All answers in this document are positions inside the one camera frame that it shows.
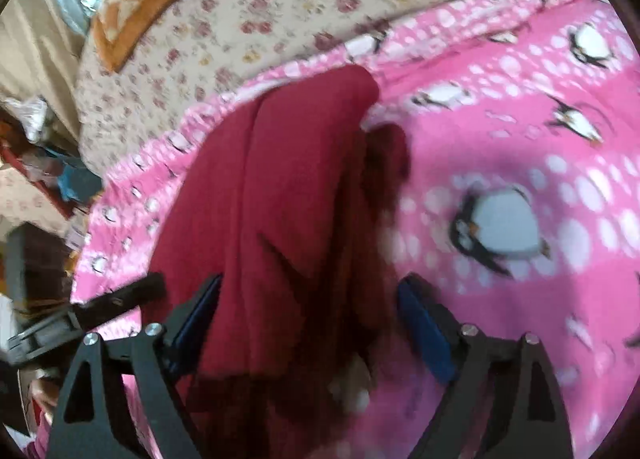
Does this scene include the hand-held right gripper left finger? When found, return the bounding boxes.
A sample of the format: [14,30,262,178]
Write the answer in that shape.
[47,273,223,459]

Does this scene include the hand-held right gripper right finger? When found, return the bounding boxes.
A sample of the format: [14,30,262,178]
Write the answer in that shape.
[397,273,576,459]

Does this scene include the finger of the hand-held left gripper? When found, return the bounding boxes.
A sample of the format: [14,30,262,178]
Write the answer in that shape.
[70,271,168,332]

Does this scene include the dark red garment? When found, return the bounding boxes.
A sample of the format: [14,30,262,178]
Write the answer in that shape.
[150,64,411,459]

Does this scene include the person's left hand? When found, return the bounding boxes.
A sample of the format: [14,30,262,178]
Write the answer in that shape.
[29,378,62,422]

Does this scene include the dark box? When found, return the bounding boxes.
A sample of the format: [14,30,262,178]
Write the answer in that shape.
[5,224,76,312]

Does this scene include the blue plastic bag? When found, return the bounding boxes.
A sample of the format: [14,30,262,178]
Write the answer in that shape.
[57,166,103,204]

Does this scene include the white plastic bag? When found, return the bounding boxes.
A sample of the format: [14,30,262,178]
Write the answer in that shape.
[5,96,48,142]

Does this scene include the pink penguin print blanket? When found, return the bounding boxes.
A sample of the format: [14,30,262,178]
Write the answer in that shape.
[70,0,640,459]

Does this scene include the beige curtain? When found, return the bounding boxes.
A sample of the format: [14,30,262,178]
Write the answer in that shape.
[0,0,96,140]

